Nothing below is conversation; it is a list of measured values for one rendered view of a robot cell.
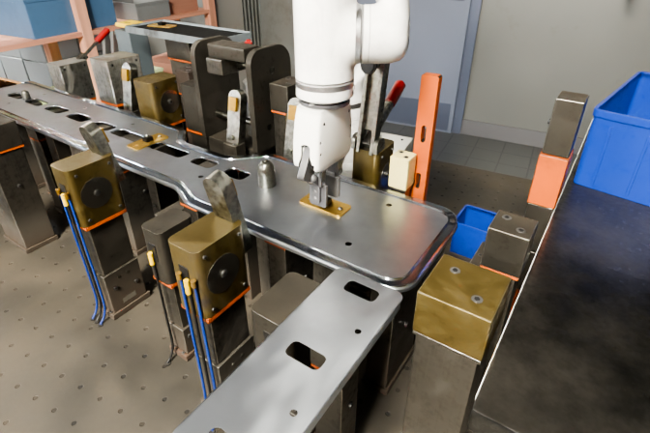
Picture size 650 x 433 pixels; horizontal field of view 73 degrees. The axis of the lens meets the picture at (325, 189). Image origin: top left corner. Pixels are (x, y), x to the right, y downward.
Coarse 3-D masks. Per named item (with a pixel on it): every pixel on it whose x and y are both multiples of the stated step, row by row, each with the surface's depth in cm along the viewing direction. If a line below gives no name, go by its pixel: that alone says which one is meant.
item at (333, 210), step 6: (306, 198) 75; (330, 198) 74; (306, 204) 74; (312, 204) 74; (330, 204) 74; (336, 204) 74; (342, 204) 74; (324, 210) 72; (330, 210) 72; (336, 210) 72; (342, 210) 72; (348, 210) 73
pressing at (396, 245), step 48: (0, 96) 124; (48, 96) 124; (192, 192) 78; (240, 192) 78; (288, 192) 78; (384, 192) 77; (288, 240) 66; (336, 240) 66; (384, 240) 66; (432, 240) 66
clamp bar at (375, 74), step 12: (372, 72) 73; (384, 72) 75; (372, 84) 77; (384, 84) 76; (372, 96) 78; (384, 96) 77; (372, 108) 78; (360, 120) 79; (372, 120) 79; (360, 132) 80; (372, 132) 79; (360, 144) 81; (372, 144) 79
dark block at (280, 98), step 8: (280, 80) 95; (288, 80) 95; (272, 88) 94; (280, 88) 93; (288, 88) 92; (272, 96) 95; (280, 96) 94; (288, 96) 93; (296, 96) 95; (272, 104) 96; (280, 104) 95; (280, 112) 96; (280, 120) 97; (280, 128) 98; (280, 136) 99; (280, 144) 100; (280, 152) 101
